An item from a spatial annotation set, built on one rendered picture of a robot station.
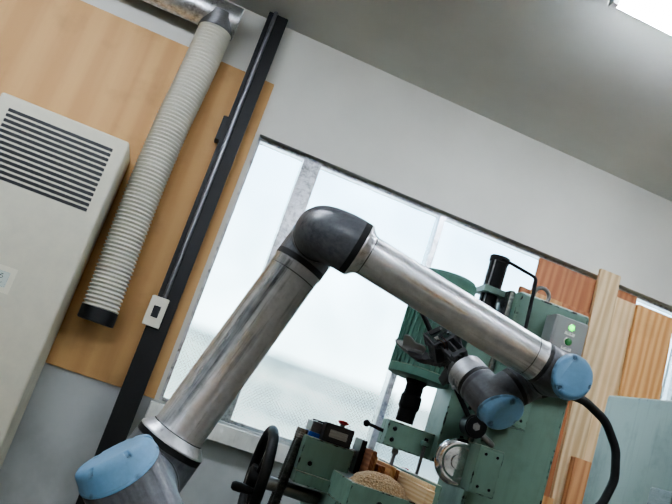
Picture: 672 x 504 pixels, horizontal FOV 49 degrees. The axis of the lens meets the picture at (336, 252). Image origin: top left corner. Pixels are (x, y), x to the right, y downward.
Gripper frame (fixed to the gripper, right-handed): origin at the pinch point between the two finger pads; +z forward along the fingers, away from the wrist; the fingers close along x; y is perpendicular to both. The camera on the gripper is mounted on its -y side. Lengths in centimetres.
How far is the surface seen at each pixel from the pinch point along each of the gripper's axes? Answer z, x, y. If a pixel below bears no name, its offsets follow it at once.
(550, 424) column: -17.3, -25.6, -36.8
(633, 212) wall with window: 123, -186, -111
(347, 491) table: -21.8, 34.7, -15.5
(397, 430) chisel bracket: -1.5, 12.5, -29.4
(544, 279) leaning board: 109, -118, -114
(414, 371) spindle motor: 3.4, 2.5, -16.7
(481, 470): -24.0, 0.6, -30.2
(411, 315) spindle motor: 16.2, -4.9, -9.6
